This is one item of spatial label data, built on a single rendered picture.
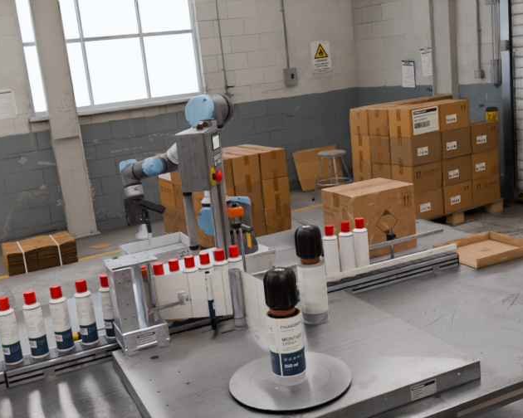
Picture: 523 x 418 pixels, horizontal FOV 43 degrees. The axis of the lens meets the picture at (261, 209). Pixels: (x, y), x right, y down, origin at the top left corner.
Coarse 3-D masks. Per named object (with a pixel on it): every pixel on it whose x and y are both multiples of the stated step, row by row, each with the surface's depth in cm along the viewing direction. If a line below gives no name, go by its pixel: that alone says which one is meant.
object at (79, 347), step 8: (432, 256) 256; (440, 256) 255; (400, 264) 251; (408, 264) 250; (376, 272) 244; (344, 280) 239; (352, 280) 239; (192, 320) 217; (200, 320) 217; (104, 336) 213; (80, 344) 207; (96, 344) 206; (104, 344) 205; (56, 352) 203; (64, 352) 202; (72, 352) 202; (24, 360) 200; (32, 360) 199; (40, 360) 199; (48, 360) 199; (8, 368) 195; (16, 368) 195
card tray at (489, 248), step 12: (456, 240) 278; (468, 240) 281; (480, 240) 283; (492, 240) 284; (504, 240) 277; (516, 240) 271; (456, 252) 272; (468, 252) 271; (480, 252) 269; (492, 252) 267; (504, 252) 255; (516, 252) 258; (468, 264) 257; (480, 264) 251; (492, 264) 254
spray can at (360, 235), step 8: (360, 224) 241; (360, 232) 240; (360, 240) 241; (360, 248) 242; (368, 248) 243; (360, 256) 242; (368, 256) 243; (360, 264) 243; (368, 264) 244; (368, 272) 244
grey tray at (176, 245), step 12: (144, 240) 279; (156, 240) 282; (168, 240) 284; (180, 240) 287; (120, 252) 274; (132, 252) 278; (156, 252) 277; (168, 252) 264; (180, 252) 266; (192, 252) 269; (144, 264) 260
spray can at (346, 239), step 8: (344, 224) 237; (344, 232) 238; (344, 240) 238; (352, 240) 238; (344, 248) 238; (352, 248) 239; (344, 256) 239; (352, 256) 239; (344, 264) 240; (352, 264) 240
